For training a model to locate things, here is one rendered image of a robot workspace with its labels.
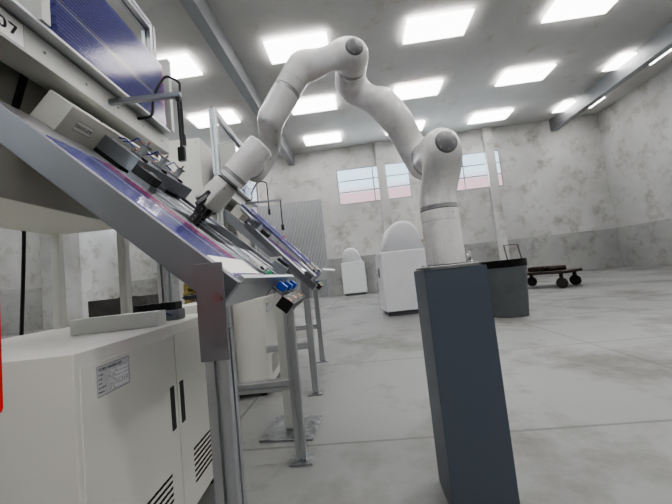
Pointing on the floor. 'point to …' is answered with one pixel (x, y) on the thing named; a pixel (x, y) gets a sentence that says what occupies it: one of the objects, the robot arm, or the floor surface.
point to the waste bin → (508, 287)
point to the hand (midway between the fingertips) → (196, 219)
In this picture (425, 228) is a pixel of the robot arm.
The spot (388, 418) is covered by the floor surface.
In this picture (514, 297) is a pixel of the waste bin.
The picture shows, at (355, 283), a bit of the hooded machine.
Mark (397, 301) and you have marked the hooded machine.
